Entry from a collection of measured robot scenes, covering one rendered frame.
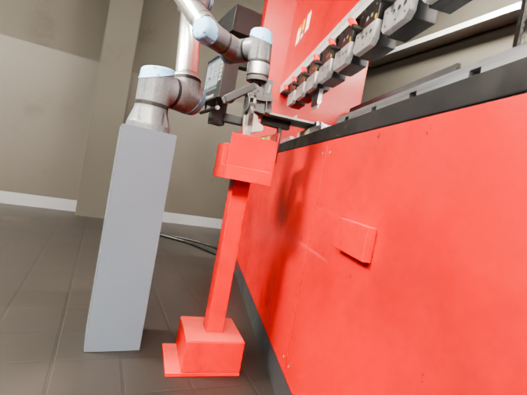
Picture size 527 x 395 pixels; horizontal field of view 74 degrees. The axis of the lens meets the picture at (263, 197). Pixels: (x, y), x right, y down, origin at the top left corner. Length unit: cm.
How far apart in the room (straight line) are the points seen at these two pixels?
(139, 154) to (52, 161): 302
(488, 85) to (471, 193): 15
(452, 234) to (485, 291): 9
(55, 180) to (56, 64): 117
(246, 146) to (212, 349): 68
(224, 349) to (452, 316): 88
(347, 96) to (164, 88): 181
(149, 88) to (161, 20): 323
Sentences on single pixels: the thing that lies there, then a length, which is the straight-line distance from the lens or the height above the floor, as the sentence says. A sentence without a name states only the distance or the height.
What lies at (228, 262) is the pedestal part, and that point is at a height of 37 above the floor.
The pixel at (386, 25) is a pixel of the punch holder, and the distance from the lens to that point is 122.
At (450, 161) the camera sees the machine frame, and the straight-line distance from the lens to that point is 59.
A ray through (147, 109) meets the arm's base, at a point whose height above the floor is 84.
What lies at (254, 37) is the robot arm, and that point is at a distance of 124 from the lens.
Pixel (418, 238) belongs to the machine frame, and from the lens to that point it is 62.
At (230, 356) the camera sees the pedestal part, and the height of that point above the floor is 7.
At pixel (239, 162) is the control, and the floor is 72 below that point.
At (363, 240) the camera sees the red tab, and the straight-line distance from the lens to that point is 73.
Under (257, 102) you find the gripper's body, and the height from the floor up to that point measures 92.
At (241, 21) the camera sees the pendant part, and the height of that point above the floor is 183.
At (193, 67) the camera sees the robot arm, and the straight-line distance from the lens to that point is 146.
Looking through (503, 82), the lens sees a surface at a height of 85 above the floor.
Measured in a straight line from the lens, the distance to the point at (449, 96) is 64.
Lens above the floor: 67
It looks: 2 degrees down
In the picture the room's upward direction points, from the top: 11 degrees clockwise
